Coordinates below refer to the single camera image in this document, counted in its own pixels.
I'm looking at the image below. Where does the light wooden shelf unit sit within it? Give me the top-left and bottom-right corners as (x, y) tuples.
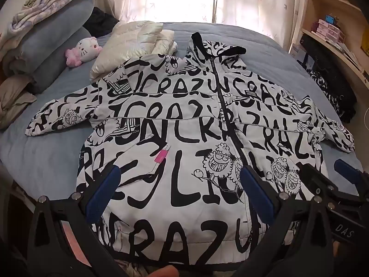
(300, 0), (369, 93)

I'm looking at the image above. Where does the black cloth with white print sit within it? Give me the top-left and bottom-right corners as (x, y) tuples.
(307, 69), (341, 116)

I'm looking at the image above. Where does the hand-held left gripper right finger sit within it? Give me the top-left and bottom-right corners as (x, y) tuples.
(236, 166), (335, 277)

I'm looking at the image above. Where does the long black bag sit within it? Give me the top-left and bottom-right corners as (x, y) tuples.
(300, 35), (358, 122)

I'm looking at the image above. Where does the folded grey-blue quilt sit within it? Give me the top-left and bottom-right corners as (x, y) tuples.
(3, 0), (95, 94)

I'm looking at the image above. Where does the white printed box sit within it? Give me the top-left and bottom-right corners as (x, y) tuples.
(289, 44), (315, 67)

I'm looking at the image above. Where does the stack of pink boxes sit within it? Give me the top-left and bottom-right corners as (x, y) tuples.
(315, 20), (345, 45)

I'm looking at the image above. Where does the white and pink plush toy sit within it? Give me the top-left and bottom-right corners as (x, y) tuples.
(65, 36), (102, 68)

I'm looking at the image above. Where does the person's left hand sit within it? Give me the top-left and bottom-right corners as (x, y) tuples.
(144, 266), (180, 277)

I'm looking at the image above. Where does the black and white printed jacket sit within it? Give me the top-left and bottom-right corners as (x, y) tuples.
(24, 32), (356, 262)

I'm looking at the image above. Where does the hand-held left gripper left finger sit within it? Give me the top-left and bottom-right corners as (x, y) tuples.
(27, 164), (122, 277)

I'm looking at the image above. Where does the cream puffer jacket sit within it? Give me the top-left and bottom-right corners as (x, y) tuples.
(89, 21), (178, 83)

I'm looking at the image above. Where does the grey-blue bed sheet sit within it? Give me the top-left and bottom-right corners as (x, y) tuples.
(0, 21), (364, 205)

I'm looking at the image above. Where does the beige cloth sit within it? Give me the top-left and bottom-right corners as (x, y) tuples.
(0, 74), (37, 130)

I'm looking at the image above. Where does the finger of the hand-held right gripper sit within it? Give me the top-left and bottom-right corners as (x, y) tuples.
(299, 164), (336, 205)
(334, 159), (369, 205)

